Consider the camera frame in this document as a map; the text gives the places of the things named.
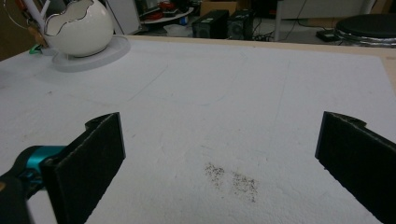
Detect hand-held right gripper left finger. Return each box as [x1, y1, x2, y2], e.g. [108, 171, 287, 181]
[40, 111, 127, 224]

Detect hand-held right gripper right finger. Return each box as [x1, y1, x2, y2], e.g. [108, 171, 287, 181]
[314, 110, 396, 224]

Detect white branched key rack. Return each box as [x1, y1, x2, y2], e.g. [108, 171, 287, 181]
[22, 0, 59, 57]

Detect white round tray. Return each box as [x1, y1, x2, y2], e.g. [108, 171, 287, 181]
[50, 35, 132, 74]

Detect black power adapter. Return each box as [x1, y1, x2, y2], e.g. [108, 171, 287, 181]
[315, 28, 341, 43]

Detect black round stool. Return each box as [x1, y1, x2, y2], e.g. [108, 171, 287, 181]
[334, 13, 396, 49]

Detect white eggshell-shaped ceramic vase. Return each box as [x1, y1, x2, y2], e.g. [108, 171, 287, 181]
[43, 0, 115, 58]

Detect white cabinet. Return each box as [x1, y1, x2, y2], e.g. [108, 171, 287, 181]
[105, 0, 143, 36]

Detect clear plastic bag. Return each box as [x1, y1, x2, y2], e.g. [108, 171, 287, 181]
[163, 22, 192, 38]

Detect round white low table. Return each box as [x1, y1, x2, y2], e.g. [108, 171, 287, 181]
[139, 7, 195, 25]

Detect black computer tower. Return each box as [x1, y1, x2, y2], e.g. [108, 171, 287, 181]
[226, 8, 255, 42]
[191, 9, 230, 40]

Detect cardboard box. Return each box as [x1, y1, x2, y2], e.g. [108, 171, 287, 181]
[199, 0, 238, 18]

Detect black hanging cable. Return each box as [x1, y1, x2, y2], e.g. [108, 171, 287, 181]
[285, 0, 308, 42]

